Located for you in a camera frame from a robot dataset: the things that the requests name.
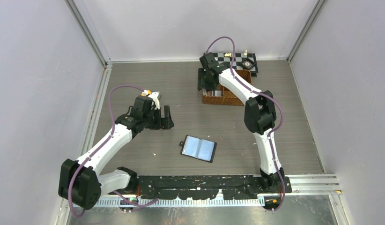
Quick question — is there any black leather card holder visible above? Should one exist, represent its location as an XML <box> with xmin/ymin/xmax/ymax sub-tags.
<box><xmin>179</xmin><ymin>135</ymin><xmax>217</xmax><ymax>163</ymax></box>

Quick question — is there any gold credit card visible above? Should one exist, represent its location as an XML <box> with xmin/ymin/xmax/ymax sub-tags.
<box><xmin>210</xmin><ymin>90</ymin><xmax>222</xmax><ymax>97</ymax></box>

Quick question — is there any black white chessboard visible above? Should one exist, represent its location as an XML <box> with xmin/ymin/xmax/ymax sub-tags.
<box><xmin>213</xmin><ymin>52</ymin><xmax>259</xmax><ymax>77</ymax></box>

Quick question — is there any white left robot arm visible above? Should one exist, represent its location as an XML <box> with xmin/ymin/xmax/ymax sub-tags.
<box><xmin>58</xmin><ymin>90</ymin><xmax>174</xmax><ymax>210</ymax></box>

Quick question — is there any woven wicker divided basket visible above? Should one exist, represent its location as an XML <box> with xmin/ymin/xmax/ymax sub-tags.
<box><xmin>201</xmin><ymin>70</ymin><xmax>252</xmax><ymax>106</ymax></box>

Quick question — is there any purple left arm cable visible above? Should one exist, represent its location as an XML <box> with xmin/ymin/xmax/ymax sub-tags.
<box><xmin>67</xmin><ymin>85</ymin><xmax>159</xmax><ymax>218</ymax></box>

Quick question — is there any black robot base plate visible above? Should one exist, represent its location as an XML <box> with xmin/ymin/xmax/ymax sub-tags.
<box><xmin>117</xmin><ymin>175</ymin><xmax>292</xmax><ymax>200</ymax></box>

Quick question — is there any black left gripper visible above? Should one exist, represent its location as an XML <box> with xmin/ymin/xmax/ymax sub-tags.
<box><xmin>143</xmin><ymin>105</ymin><xmax>173</xmax><ymax>130</ymax></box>

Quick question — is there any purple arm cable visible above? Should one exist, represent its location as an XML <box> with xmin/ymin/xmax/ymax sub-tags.
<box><xmin>205</xmin><ymin>36</ymin><xmax>287</xmax><ymax>213</ymax></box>
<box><xmin>67</xmin><ymin>85</ymin><xmax>159</xmax><ymax>218</ymax></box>

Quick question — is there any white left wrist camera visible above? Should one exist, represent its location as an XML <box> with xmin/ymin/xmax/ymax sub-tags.
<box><xmin>148</xmin><ymin>95</ymin><xmax>161</xmax><ymax>110</ymax></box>

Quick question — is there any blue toy car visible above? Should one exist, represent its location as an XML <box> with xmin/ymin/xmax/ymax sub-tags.
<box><xmin>150</xmin><ymin>91</ymin><xmax>162</xmax><ymax>100</ymax></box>

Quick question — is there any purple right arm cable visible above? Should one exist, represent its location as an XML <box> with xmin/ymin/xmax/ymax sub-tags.
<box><xmin>205</xmin><ymin>36</ymin><xmax>287</xmax><ymax>213</ymax></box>

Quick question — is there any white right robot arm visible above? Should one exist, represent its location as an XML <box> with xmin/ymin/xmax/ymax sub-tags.
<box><xmin>198</xmin><ymin>52</ymin><xmax>286</xmax><ymax>193</ymax></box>

